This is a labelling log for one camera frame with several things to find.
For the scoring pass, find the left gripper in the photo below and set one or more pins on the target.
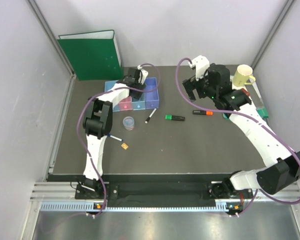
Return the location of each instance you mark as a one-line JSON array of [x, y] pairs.
[[137, 95]]

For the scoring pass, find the yellow mug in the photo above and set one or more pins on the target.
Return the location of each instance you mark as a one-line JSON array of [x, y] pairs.
[[243, 76]]

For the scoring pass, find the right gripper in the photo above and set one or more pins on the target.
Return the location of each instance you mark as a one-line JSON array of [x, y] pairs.
[[190, 84]]

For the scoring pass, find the red brown box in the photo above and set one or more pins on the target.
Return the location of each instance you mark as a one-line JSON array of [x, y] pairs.
[[246, 92]]

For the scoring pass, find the clear paperclip jar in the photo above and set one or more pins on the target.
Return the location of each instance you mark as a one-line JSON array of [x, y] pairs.
[[128, 123]]

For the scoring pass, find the orange highlighter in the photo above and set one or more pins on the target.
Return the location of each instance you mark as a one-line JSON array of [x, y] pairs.
[[202, 112]]

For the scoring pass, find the blue white pen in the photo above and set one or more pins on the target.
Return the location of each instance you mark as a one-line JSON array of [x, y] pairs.
[[114, 137]]

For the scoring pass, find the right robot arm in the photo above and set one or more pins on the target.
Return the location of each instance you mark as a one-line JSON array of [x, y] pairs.
[[281, 163]]

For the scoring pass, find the green ring binder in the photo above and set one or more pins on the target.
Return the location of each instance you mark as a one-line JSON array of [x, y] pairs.
[[93, 55]]

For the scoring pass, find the pink drawer box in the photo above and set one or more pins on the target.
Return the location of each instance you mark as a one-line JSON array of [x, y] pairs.
[[126, 104]]

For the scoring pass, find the purple drawer box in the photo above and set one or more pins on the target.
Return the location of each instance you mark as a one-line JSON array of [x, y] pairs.
[[152, 99]]

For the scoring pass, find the black white marker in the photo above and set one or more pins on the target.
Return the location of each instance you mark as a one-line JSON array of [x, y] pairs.
[[150, 116]]

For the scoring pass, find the light blue drawer box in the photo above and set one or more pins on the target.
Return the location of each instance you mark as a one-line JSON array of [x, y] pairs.
[[139, 104]]

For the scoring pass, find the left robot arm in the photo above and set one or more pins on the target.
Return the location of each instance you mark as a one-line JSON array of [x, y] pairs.
[[97, 121]]

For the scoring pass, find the green highlighter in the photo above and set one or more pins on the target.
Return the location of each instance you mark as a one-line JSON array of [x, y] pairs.
[[175, 118]]

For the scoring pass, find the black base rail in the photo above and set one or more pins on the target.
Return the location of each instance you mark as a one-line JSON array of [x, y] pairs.
[[169, 195]]

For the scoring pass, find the small yellow eraser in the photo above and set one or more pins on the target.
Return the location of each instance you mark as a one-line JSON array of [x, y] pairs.
[[124, 146]]

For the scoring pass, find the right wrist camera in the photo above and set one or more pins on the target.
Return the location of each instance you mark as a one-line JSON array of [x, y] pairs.
[[200, 64]]

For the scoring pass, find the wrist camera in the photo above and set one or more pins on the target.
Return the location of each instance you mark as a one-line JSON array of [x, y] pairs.
[[200, 64], [143, 74]]

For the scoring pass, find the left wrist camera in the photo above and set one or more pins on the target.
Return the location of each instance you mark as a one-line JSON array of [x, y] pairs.
[[143, 74]]

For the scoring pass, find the teal tray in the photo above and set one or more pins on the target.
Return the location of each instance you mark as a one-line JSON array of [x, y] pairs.
[[255, 96]]

